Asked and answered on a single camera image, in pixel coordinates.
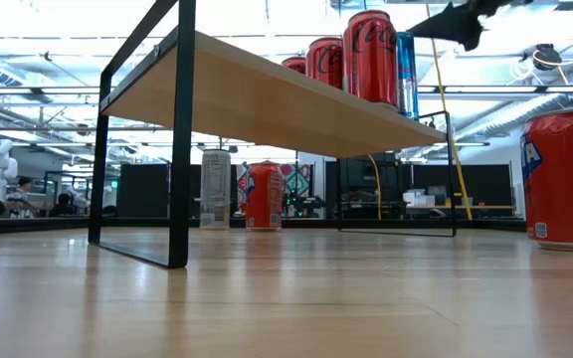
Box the black partition panel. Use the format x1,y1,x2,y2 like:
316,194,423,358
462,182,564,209
410,163,515,208
115,163,171,219

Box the blue silver energy drink can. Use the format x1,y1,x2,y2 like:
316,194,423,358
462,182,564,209
395,31,421,121

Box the person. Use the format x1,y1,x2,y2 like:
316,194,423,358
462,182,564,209
10,176,37,219
50,192,77,218

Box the red cola can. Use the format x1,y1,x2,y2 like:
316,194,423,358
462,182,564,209
305,36,346,91
280,55,310,76
341,9,400,108

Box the colourful poster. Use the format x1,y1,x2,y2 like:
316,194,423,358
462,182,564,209
234,162,315,213

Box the black aluminium table frame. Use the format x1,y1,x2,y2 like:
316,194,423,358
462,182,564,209
0,216,527,236

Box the white slim can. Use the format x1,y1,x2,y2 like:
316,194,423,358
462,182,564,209
199,148,233,231

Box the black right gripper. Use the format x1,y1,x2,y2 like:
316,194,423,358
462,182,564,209
408,0,534,51

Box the white box stack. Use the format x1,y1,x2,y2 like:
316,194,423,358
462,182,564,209
403,187,448,209

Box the wooden shelf black metal legs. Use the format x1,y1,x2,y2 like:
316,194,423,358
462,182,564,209
87,0,458,269

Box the black ceiling-hung device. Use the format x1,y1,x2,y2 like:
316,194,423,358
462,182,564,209
532,43,564,72

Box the black equipment rack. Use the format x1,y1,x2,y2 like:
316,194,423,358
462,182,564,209
338,157,405,220

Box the orange soda can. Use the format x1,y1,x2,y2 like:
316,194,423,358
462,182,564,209
518,107,573,254
244,159,285,233

